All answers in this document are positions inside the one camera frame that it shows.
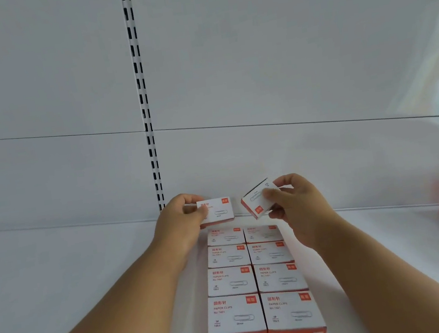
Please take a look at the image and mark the person's right hand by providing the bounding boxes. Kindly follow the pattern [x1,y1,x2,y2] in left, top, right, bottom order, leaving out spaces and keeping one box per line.
[261,167,348,256]

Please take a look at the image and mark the person's left hand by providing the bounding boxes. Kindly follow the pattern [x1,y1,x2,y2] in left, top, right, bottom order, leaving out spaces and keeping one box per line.
[148,191,215,261]

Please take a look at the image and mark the small white orange clip box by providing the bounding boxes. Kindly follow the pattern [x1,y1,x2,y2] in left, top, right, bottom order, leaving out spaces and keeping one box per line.
[238,175,286,222]
[196,196,236,229]

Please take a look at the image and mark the person's right forearm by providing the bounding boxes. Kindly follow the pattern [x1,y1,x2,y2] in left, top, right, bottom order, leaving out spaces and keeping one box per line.
[294,206,439,333]

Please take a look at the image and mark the person's left forearm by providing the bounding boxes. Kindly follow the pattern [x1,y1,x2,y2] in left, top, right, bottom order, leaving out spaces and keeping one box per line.
[0,234,210,333]

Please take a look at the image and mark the rows of white clip boxes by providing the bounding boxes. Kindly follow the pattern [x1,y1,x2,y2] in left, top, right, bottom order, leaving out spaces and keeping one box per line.
[193,214,328,333]

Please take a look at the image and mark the slotted white shelf upright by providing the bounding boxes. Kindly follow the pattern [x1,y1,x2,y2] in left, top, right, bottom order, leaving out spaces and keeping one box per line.
[120,0,167,215]

